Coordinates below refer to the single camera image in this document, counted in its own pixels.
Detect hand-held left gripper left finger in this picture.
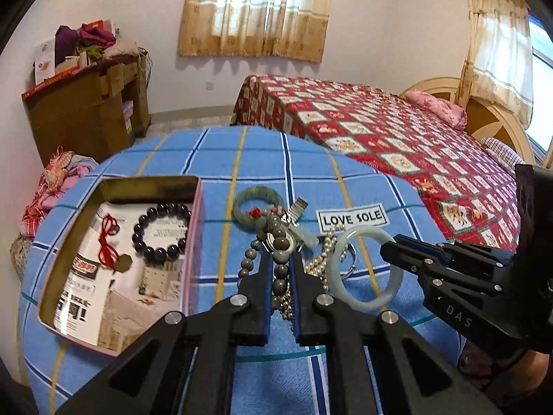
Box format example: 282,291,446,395
55,253,274,415

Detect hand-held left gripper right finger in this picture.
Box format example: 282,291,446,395
291,252,502,415

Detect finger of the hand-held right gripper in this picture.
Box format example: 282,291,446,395
435,241,517,269
380,234,504,295

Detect pearl necklace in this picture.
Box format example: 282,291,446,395
302,229,342,277

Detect pale jade bangle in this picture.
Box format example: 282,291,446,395
325,227,404,311

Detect grey wooden bead necklace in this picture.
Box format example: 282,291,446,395
237,214,299,307

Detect pink tin box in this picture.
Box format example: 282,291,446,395
37,175,205,357

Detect silver wristwatch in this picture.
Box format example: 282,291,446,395
261,199,309,253

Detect green jade bangle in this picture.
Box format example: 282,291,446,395
232,186,286,225

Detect person's right hand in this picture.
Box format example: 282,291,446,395
459,343,552,398

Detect thin silver bangle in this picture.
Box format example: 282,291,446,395
334,242,359,279

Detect light green jade pendant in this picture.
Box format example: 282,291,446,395
294,225,321,248

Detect striped pillow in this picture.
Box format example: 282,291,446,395
480,137,525,169

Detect red patchwork quilt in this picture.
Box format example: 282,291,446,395
231,74,523,253

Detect printed paper liner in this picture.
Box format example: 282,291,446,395
52,201,193,353

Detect cream wooden headboard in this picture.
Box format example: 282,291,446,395
400,77,536,165

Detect pink floral pillow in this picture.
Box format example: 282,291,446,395
404,90,468,129

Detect blue plaid cloth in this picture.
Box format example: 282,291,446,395
17,125,471,415

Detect window pane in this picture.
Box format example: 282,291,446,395
527,13,553,156

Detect beige patterned curtain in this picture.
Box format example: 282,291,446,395
178,0,337,63
458,0,534,128

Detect pile of colourful clothes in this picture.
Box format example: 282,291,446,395
21,146,100,238

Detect floral cloth bag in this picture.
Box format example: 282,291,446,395
9,232,34,284

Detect brown wooden desk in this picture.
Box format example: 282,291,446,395
21,54,151,167

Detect beige quilted cloth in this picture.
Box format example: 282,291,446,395
104,39,141,59

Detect red flat box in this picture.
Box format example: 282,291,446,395
22,66,82,96

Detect magenta clothes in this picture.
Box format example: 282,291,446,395
78,23,117,48

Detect red white carton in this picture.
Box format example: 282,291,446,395
82,19,116,35

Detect purple knit cloth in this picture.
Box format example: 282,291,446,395
54,25,83,59

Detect white printed box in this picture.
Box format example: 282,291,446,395
34,37,59,85

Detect silver metal chain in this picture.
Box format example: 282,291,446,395
276,285,299,325

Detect dark bead bracelet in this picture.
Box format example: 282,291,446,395
132,203,193,262

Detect red cord pendant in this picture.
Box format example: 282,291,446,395
97,214,134,274

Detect dark cables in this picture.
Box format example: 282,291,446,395
138,47,154,87

